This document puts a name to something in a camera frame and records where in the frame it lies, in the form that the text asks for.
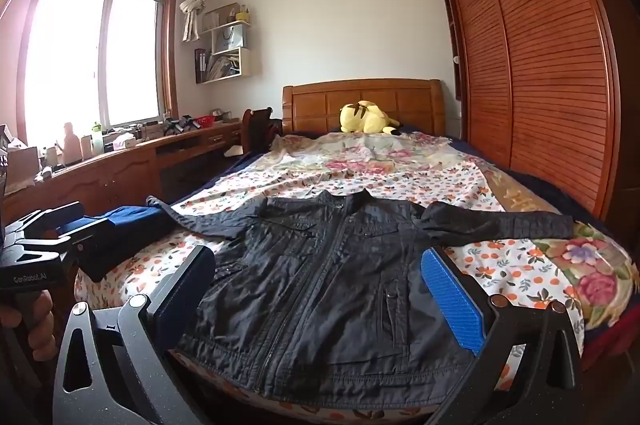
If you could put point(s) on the tied beige curtain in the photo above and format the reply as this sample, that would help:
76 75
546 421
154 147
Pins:
192 10

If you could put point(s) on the tissue box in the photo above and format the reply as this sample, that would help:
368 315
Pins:
123 142

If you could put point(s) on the yellow plush toy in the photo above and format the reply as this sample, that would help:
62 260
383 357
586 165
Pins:
362 117

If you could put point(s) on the black jacket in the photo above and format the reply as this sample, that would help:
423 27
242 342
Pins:
325 280

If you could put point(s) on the folded blue clothes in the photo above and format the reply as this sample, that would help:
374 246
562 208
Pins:
125 220

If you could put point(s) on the white wall shelf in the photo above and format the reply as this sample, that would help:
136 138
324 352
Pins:
245 60

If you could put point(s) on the long wooden desk cabinet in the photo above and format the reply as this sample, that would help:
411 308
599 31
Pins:
120 170

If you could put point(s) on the wooden chair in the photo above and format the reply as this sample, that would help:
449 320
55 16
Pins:
255 130

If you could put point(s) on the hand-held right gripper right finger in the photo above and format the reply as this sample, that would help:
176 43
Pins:
452 300

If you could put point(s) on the red cloth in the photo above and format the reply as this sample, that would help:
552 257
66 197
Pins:
615 330

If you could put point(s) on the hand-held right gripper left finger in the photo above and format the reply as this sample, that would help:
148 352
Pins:
186 285

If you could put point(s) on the green cap bottle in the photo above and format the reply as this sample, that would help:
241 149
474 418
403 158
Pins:
97 142

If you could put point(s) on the person's left hand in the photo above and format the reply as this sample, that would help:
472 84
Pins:
42 330

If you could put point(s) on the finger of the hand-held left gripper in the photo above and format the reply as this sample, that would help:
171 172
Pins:
55 215
70 237

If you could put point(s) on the wooden louvred wardrobe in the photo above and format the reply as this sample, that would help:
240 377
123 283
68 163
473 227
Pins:
540 55

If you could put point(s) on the orange fruit print bed sheet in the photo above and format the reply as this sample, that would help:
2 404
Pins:
500 265

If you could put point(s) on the beige bottle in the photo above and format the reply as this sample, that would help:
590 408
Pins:
72 147

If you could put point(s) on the wooden bed headboard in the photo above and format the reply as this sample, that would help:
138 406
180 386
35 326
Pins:
310 105

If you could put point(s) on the red basket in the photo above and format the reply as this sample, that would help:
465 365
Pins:
203 122

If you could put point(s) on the floral bed sheet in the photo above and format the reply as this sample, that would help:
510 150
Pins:
370 155

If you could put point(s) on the white paper bag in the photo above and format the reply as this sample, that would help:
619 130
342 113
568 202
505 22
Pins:
231 37

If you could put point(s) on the cardboard box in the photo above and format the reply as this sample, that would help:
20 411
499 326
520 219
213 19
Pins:
22 165

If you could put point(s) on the window with wooden frame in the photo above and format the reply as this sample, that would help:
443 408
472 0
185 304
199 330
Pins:
100 55

